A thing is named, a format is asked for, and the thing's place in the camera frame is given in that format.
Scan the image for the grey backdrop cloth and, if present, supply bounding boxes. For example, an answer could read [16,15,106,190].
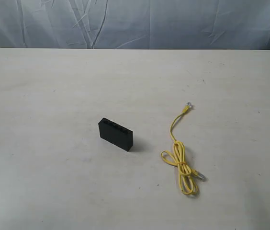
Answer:
[0,0,270,49]

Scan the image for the yellow ethernet cable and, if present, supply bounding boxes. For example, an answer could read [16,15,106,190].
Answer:
[161,102,208,196]

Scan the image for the black network switch box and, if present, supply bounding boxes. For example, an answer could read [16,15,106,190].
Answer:
[98,118,133,151]

